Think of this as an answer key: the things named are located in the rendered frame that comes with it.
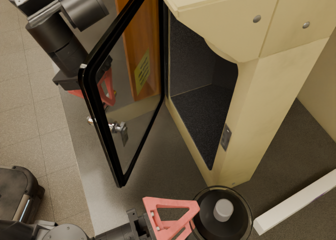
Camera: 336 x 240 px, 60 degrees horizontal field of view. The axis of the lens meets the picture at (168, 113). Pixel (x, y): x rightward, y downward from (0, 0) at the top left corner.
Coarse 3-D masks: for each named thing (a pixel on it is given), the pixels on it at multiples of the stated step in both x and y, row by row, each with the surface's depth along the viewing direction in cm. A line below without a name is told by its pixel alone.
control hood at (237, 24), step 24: (168, 0) 27; (192, 0) 26; (216, 0) 27; (240, 0) 28; (264, 0) 29; (192, 24) 28; (216, 24) 29; (240, 24) 30; (264, 24) 32; (240, 48) 33
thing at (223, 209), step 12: (216, 192) 50; (228, 192) 50; (204, 204) 49; (216, 204) 46; (228, 204) 46; (240, 204) 49; (204, 216) 48; (216, 216) 46; (228, 216) 45; (240, 216) 48; (204, 228) 47; (216, 228) 46; (228, 228) 46; (240, 228) 46
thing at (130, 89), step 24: (144, 0) 51; (144, 24) 55; (96, 48) 40; (120, 48) 47; (144, 48) 58; (120, 72) 50; (144, 72) 63; (120, 96) 53; (144, 96) 67; (120, 120) 57; (144, 120) 73; (120, 144) 60
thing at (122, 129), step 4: (116, 124) 55; (120, 124) 54; (124, 124) 55; (116, 128) 55; (120, 128) 54; (124, 128) 54; (116, 132) 56; (120, 132) 54; (124, 132) 55; (124, 136) 57; (124, 140) 57; (124, 144) 58
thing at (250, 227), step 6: (210, 186) 52; (216, 186) 52; (222, 186) 52; (198, 192) 51; (204, 192) 51; (234, 192) 51; (240, 198) 51; (246, 204) 50; (252, 216) 49; (192, 222) 48; (252, 222) 48; (192, 228) 48; (192, 234) 54; (198, 234) 47; (246, 234) 47
